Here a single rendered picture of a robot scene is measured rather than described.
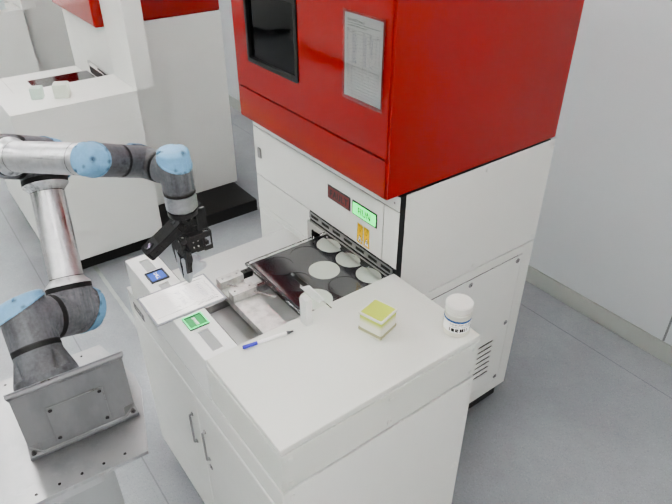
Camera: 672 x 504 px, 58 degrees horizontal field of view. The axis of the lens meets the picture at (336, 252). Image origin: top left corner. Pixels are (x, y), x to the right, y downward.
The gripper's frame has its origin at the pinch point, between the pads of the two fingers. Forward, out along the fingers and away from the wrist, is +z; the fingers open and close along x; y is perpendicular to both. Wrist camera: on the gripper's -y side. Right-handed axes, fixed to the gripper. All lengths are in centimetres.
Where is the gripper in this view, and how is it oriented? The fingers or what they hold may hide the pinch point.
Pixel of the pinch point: (185, 279)
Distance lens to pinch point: 159.6
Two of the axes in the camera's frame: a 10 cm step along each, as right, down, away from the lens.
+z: 0.0, 8.3, 5.5
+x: -6.0, -4.4, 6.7
